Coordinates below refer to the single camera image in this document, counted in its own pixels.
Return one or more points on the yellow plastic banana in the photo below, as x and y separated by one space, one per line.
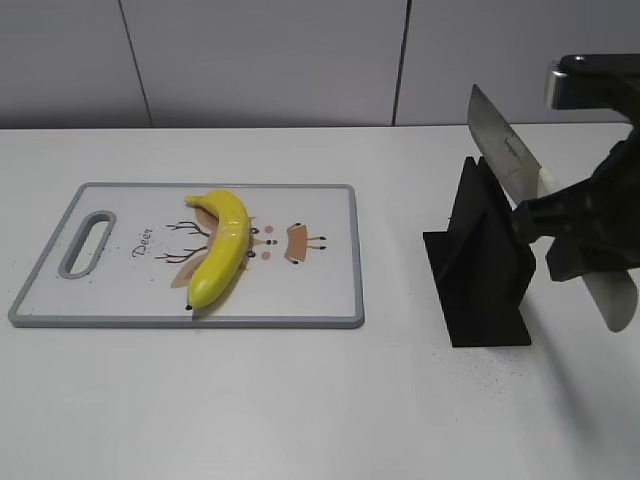
213 276

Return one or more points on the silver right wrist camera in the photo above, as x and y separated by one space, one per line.
595 81

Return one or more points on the white grey-rimmed cutting board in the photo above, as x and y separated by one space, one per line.
122 256

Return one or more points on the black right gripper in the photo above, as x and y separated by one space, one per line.
602 210

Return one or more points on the black knife stand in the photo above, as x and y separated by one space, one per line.
480 270

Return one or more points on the steel knife white handle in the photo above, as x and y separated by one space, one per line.
524 178

